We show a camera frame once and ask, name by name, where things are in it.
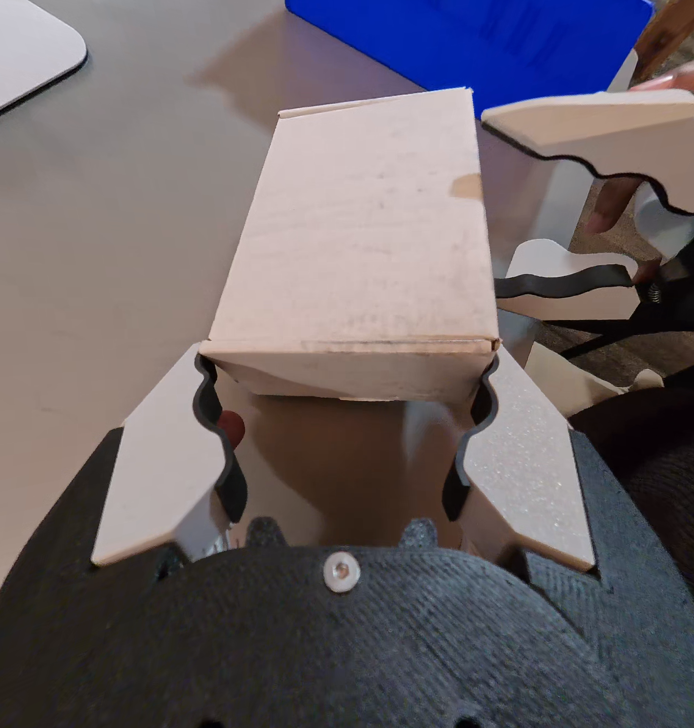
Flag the white document stand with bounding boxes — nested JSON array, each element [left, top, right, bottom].
[[0, 0, 89, 123]]

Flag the person's right hand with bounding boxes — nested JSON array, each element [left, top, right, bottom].
[[584, 56, 694, 235]]

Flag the brown wooden table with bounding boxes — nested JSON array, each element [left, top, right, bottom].
[[633, 0, 694, 82]]

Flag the person's left hand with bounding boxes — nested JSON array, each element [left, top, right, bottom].
[[218, 409, 247, 450]]

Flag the person's black knitted sweater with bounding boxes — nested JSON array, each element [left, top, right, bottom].
[[567, 387, 694, 609]]

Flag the person's tan trouser leg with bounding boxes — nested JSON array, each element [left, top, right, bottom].
[[525, 340, 666, 419]]

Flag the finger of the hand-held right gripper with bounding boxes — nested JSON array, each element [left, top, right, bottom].
[[480, 88, 694, 217], [493, 238, 641, 322]]

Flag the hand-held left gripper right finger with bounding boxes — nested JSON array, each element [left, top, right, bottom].
[[441, 353, 597, 572]]

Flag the blue plastic bin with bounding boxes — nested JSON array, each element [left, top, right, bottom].
[[284, 0, 657, 94]]

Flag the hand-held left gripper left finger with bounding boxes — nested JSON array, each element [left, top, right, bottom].
[[90, 341, 249, 568]]

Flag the white cardboard mailer box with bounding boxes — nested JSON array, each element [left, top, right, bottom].
[[199, 87, 502, 403]]

